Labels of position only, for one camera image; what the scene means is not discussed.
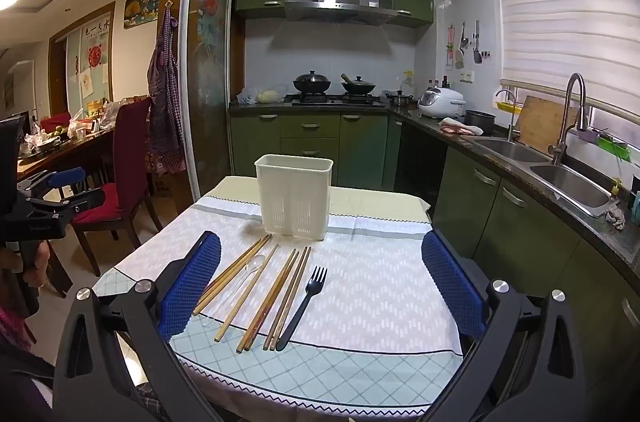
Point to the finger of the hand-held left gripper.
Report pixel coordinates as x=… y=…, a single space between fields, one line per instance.
x=87 y=200
x=67 y=177

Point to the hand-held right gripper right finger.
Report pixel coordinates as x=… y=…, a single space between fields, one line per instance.
x=450 y=277

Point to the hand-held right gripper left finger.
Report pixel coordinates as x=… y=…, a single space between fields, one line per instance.
x=192 y=287

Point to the clear plastic spoon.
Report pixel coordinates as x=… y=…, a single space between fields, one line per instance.
x=256 y=263

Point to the dark wooden chopstick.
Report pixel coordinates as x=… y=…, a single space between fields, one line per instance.
x=285 y=297
x=292 y=297

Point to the black plastic fork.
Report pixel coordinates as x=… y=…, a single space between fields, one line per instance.
x=300 y=312

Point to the white plastic utensil basket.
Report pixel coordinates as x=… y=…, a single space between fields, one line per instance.
x=292 y=197

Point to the person's left forearm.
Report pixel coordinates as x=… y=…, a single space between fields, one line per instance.
x=11 y=319

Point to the person's left hand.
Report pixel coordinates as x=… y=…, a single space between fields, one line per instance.
x=42 y=264

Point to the wooden dining table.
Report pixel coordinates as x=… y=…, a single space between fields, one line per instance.
x=60 y=152

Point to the red chair back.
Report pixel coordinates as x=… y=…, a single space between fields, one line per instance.
x=56 y=121

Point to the pile of bags and groceries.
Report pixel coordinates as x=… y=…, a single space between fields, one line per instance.
x=87 y=117

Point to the red cushioned wooden chair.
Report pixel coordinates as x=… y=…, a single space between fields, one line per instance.
x=131 y=142

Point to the green sink base cabinets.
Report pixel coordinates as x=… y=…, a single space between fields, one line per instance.
x=525 y=242

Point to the plaid apron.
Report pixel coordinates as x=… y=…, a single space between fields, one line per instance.
x=162 y=92

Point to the wooden framed glass door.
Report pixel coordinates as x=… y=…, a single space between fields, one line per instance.
x=95 y=52

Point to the pink dish cloth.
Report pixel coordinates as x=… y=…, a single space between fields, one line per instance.
x=457 y=126

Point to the steel double sink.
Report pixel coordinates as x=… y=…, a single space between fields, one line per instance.
x=570 y=184

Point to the black cooking pot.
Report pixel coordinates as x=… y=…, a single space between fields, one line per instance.
x=480 y=122

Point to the person's dark clothing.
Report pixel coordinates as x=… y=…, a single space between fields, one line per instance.
x=22 y=382

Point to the white rice cooker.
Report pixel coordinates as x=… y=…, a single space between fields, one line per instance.
x=441 y=102

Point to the small steel faucet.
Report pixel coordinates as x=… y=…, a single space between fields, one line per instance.
x=510 y=112

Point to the grey rag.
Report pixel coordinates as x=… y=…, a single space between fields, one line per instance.
x=616 y=218

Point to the yellow sink rack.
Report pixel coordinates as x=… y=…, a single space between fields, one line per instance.
x=507 y=106

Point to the wooden cutting board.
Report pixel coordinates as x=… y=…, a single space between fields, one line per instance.
x=542 y=122

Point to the small steel pot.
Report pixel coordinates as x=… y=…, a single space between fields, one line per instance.
x=399 y=98

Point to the printed sliding glass door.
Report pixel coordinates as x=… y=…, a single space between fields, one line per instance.
x=212 y=52

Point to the row of sauce bottles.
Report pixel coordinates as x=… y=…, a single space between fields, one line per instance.
x=439 y=83

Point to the yellow oil bottle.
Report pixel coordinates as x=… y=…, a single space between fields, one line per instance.
x=408 y=82

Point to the clear plastic bag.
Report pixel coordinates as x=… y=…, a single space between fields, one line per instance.
x=262 y=96

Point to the tall steel faucet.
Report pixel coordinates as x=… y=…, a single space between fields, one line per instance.
x=570 y=112

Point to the green drain basket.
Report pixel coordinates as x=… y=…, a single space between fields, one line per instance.
x=614 y=147

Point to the gas stove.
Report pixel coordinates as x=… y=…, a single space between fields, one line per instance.
x=335 y=100

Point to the pink and green hanging tool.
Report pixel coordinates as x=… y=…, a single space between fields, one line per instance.
x=459 y=52

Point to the black hanging spatula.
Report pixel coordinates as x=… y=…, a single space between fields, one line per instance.
x=477 y=52

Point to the black wok with lid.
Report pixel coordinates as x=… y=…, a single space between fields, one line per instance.
x=311 y=83

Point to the white window blind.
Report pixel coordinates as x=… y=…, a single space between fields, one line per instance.
x=565 y=2

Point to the framed wall picture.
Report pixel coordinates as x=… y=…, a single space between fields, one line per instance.
x=142 y=8

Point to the white wall outlet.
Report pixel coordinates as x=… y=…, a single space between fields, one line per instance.
x=467 y=77

